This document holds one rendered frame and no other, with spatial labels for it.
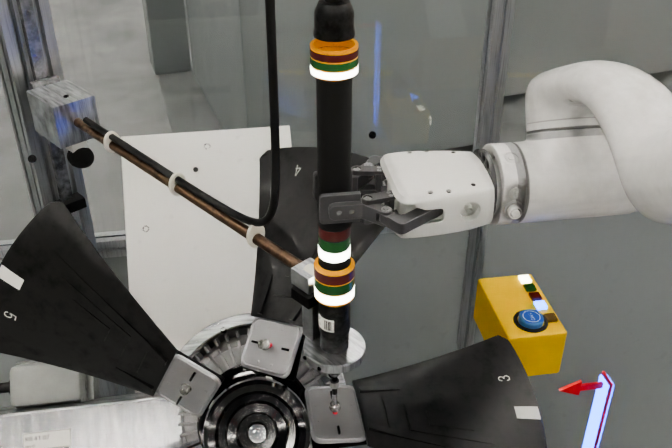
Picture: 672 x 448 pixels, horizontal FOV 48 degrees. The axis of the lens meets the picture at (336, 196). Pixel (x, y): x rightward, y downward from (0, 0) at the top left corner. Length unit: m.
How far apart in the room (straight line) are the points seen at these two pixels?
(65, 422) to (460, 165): 0.61
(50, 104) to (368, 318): 0.91
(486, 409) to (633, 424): 1.41
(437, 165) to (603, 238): 1.13
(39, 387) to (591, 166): 0.75
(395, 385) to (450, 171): 0.33
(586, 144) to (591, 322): 1.26
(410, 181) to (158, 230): 0.53
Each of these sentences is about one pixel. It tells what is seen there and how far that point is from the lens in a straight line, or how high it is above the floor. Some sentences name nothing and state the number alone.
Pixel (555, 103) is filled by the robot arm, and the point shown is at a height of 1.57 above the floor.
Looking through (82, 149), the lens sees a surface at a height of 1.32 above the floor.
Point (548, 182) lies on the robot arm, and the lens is 0.77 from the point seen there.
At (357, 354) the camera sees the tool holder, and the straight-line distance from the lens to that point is 0.86.
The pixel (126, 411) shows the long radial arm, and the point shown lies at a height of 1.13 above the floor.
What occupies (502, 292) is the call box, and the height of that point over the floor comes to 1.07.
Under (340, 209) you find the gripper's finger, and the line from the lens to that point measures 0.73.
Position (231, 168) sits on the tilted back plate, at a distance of 1.18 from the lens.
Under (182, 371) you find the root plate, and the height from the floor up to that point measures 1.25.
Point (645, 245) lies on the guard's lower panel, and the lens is 1.94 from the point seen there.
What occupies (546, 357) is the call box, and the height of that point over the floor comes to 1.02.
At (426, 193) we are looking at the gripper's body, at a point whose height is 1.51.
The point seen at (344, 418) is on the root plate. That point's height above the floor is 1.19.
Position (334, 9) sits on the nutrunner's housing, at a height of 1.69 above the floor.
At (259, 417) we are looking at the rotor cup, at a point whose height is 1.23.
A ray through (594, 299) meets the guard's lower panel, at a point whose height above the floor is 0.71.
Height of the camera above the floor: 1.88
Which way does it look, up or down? 31 degrees down
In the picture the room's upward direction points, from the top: straight up
